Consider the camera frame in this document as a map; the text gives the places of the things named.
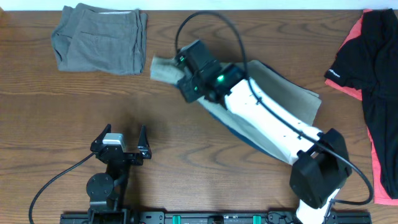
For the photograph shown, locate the folded grey shorts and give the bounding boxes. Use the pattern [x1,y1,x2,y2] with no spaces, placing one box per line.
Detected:
[51,3,148,75]

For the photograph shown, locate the navy blue shorts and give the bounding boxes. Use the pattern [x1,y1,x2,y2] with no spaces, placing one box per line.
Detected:
[177,60,321,159]

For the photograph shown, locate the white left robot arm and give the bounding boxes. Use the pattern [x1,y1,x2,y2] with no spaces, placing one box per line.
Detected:
[86,124,152,224]

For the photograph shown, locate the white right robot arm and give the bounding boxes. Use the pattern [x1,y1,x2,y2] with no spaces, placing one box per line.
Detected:
[175,40,352,223]

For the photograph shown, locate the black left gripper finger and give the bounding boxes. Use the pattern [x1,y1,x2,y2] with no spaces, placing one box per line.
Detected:
[91,124,111,146]
[137,125,150,152]

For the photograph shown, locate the khaki beige shorts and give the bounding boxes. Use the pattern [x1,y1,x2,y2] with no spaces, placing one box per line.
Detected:
[150,55,323,164]

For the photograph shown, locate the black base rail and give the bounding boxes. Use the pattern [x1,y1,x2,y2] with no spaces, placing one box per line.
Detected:
[60,210,373,224]

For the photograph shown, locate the red garment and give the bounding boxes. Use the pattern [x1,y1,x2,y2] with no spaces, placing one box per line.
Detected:
[325,8,398,206]

